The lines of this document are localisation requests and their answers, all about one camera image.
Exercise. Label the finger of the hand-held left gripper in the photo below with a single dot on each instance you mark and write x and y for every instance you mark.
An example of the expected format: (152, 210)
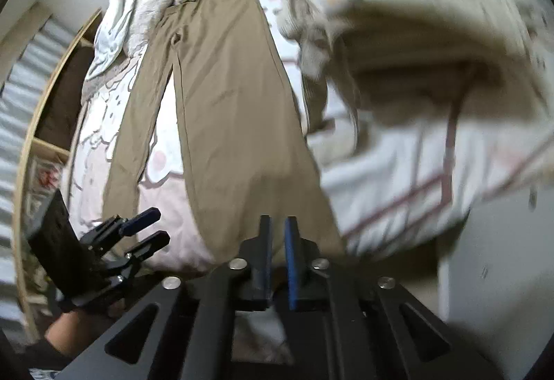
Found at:
(151, 242)
(140, 221)

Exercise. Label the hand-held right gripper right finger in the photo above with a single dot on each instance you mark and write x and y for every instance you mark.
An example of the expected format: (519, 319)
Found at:
(291, 259)

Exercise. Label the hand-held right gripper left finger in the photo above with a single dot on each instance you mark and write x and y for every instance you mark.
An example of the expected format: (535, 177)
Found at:
(266, 250)

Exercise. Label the olive brown pants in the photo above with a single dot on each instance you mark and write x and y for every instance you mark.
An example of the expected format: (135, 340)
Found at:
(225, 103)

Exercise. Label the person's left hand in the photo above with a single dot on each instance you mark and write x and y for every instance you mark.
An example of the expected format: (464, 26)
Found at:
(73, 328)

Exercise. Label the printed bear bedsheet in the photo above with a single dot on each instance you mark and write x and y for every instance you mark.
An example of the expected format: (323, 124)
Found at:
(173, 207)

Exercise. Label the framed picture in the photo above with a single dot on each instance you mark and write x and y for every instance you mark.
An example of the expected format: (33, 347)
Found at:
(43, 181)

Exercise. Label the wooden bedside shelf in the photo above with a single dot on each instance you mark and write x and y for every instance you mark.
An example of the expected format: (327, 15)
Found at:
(30, 137)

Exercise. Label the white pleated curtain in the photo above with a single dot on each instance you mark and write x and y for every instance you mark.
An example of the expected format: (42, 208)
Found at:
(17, 137)

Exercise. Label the white crumpled garment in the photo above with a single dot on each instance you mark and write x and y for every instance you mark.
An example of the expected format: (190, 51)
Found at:
(108, 42)

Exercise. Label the large fluffy beige pillow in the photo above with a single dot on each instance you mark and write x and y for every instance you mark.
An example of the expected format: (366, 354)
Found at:
(151, 3)

